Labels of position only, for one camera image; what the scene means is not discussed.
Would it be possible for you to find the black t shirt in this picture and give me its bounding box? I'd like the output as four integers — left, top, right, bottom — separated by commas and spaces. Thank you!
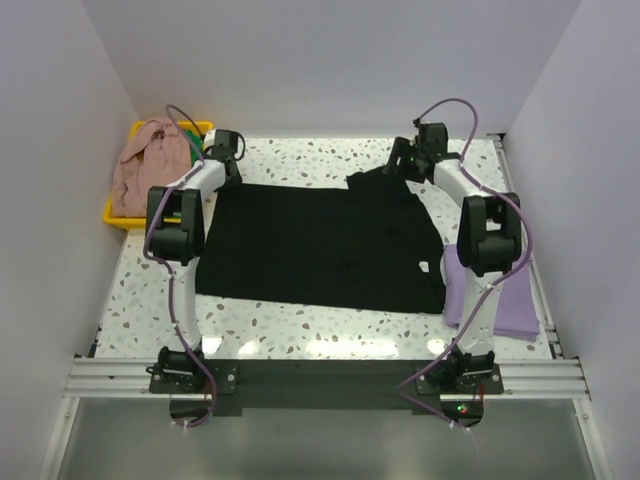
195, 169, 446, 315

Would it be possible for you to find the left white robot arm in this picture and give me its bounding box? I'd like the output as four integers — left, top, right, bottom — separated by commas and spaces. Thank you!
143, 129, 246, 392

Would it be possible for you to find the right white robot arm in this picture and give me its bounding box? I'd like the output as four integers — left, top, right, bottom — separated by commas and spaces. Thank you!
383, 119, 522, 393

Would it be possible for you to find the green t shirt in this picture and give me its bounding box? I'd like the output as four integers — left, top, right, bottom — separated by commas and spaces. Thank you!
183, 129, 203, 163

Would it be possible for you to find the pink t shirt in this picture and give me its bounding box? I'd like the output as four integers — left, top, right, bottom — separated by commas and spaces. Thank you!
110, 116, 201, 219

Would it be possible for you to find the folded purple t shirt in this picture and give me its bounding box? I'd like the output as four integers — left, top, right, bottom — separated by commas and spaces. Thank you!
443, 245, 540, 342

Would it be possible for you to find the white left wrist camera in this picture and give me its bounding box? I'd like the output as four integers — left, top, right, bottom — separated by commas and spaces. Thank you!
202, 129, 217, 150

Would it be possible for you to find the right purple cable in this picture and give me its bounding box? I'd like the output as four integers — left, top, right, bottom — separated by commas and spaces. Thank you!
394, 97, 536, 416

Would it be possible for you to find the aluminium right side rail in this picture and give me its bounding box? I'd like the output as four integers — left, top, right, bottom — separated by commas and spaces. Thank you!
487, 130, 566, 359

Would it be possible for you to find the aluminium rail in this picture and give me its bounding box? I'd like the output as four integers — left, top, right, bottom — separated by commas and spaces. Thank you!
63, 358, 590, 400
487, 130, 566, 359

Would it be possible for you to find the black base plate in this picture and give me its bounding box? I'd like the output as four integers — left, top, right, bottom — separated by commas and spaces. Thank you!
146, 352, 505, 426

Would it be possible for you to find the aluminium front rail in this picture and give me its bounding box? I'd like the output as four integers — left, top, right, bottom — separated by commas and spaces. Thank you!
63, 358, 590, 400

